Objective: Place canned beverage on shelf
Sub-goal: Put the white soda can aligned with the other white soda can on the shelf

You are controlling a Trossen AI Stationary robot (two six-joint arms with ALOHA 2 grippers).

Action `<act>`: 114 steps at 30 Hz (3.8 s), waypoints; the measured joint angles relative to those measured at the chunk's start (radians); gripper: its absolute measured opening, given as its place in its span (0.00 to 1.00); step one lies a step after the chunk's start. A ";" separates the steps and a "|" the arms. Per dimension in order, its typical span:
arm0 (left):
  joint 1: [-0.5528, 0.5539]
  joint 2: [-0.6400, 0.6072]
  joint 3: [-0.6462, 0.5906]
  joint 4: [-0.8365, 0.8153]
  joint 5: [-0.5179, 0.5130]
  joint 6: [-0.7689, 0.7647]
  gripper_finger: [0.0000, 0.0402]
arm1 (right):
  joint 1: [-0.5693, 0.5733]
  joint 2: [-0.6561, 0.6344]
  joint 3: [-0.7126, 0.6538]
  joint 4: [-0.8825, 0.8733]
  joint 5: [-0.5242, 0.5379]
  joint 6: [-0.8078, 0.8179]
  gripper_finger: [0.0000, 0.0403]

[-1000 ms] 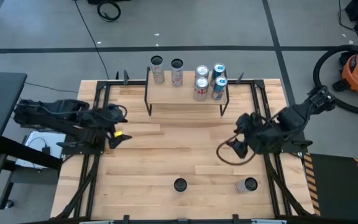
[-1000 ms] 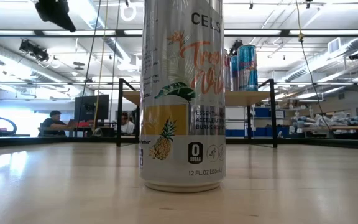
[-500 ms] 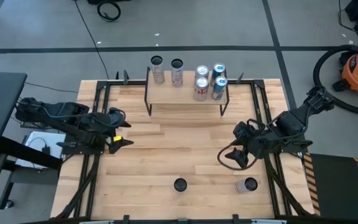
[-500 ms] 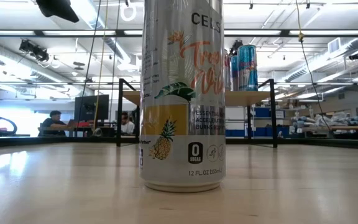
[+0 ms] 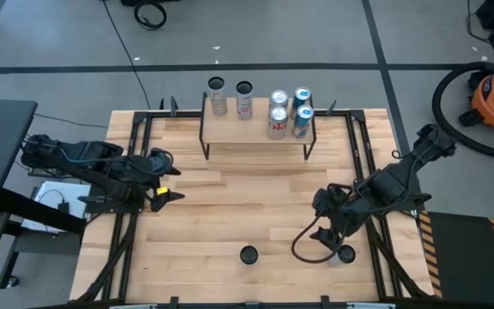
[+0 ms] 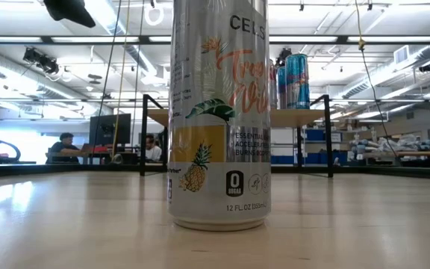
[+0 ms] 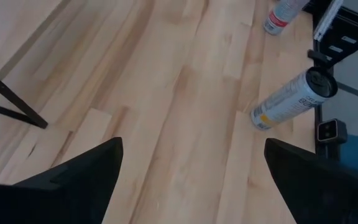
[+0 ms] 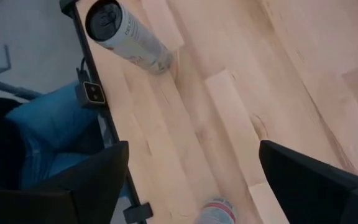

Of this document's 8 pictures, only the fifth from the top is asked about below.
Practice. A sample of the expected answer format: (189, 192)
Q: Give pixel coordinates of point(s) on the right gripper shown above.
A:
(345, 214)

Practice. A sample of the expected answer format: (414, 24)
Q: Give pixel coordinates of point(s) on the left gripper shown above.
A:
(152, 171)

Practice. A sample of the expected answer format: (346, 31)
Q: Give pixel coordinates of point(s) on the tall white can black lid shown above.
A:
(346, 254)
(218, 103)

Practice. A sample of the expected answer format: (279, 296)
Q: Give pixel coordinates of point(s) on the tall white orange-print can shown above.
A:
(249, 255)

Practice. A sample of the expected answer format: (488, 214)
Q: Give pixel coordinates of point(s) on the white Peach Vibe can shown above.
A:
(244, 107)

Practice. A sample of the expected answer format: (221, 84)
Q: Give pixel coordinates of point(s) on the blue silver Red Bull can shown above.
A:
(300, 96)
(303, 124)

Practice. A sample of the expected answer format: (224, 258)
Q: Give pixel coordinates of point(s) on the silver Diet Coke can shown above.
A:
(278, 98)
(277, 126)

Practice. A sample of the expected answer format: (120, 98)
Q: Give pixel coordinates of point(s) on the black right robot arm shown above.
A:
(401, 180)

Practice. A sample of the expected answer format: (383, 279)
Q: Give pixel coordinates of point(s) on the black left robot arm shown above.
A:
(80, 152)

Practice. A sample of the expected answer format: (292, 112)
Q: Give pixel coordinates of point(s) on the yellow tape tag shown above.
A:
(162, 190)

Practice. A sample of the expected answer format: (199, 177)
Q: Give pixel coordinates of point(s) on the white paper box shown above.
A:
(73, 191)

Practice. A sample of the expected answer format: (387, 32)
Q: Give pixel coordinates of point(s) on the black hazard-striped floor mat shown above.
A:
(465, 257)

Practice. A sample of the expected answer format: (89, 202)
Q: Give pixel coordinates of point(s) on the chair caster wheel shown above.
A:
(12, 281)

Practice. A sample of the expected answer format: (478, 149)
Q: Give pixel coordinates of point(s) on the black frame clamp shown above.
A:
(173, 301)
(324, 301)
(332, 107)
(173, 107)

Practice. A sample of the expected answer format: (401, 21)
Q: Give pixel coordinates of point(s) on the black aluminium table frame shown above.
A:
(187, 114)

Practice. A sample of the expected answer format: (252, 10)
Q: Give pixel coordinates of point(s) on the wooden shelf black metal frame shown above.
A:
(238, 131)

